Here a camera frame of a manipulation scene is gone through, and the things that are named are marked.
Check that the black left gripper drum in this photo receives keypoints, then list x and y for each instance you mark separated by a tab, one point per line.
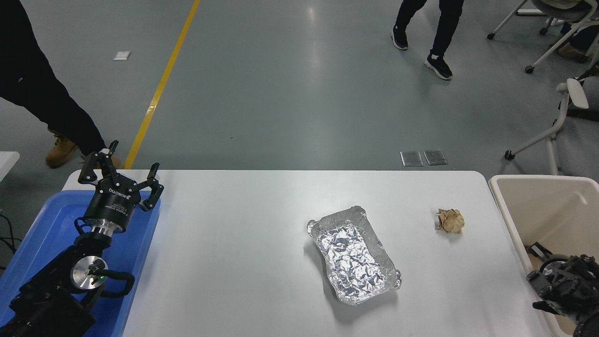
112	202

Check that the foil tray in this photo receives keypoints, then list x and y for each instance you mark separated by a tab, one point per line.
353	257

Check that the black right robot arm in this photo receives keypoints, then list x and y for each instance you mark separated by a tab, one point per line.
573	285

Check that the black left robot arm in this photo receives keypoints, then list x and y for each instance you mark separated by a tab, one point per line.
44	295

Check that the metal floor socket plate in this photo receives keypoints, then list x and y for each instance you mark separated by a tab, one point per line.
412	158
435	157

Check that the blue plastic tray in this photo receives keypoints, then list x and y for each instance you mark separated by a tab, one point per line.
51	220

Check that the white side table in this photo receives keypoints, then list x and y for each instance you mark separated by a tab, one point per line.
7	161

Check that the person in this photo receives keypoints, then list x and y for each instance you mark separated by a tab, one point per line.
582	40
32	79
444	28

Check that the crumpled tan paper ball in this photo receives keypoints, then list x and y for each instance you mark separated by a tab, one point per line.
450	221

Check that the large pale plastic bin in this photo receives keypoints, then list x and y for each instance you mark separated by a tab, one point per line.
543	210

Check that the white office chair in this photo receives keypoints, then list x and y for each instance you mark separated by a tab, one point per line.
568	9
559	126

